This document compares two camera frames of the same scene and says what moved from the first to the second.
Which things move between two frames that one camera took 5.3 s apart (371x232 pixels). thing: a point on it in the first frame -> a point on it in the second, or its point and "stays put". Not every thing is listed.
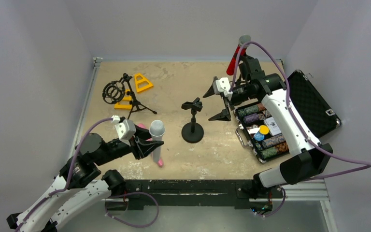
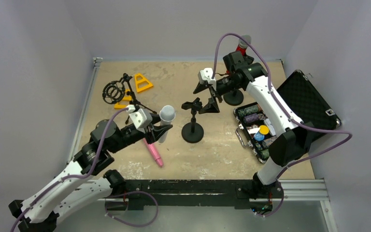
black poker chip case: [258, 128] stays put
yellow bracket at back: [149, 85] stays put
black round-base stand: [192, 132] stays put
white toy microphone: [156, 130] -> [167, 114]
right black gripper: [225, 99] -> [213, 92]
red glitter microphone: [242, 40] stays put
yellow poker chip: [263, 129] stays put
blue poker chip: [259, 137] stays put
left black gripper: [135, 146] -> [151, 128]
